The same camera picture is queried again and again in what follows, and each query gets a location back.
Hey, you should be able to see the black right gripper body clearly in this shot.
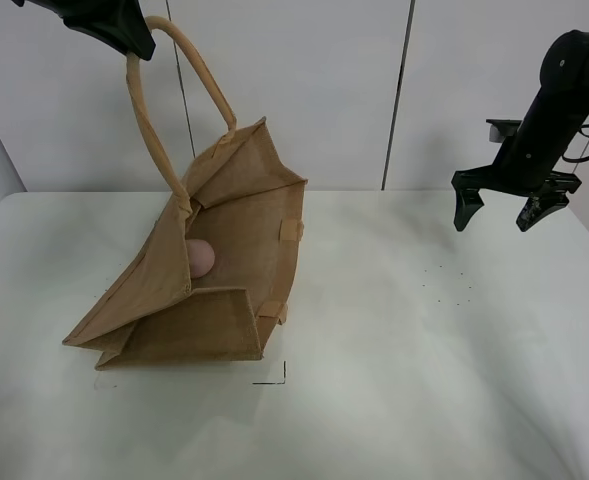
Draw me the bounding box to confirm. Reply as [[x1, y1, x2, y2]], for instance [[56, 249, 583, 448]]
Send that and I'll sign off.
[[481, 150, 582, 196]]

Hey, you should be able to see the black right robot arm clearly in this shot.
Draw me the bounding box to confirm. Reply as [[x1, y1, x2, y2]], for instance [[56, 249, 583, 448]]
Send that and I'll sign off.
[[451, 30, 589, 232]]

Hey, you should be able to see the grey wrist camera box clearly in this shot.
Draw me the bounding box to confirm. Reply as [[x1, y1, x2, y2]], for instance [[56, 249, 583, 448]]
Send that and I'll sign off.
[[486, 119, 521, 144]]

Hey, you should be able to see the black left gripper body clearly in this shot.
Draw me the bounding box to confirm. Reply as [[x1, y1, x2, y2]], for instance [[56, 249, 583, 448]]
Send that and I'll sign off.
[[13, 0, 155, 60]]

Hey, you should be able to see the brown linen tote bag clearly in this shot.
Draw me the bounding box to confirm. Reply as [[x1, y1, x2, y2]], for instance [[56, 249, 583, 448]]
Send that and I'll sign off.
[[65, 16, 306, 370]]

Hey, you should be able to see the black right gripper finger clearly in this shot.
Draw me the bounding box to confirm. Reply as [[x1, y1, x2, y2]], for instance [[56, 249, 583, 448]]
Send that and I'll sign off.
[[451, 169, 484, 231], [516, 191, 569, 232]]

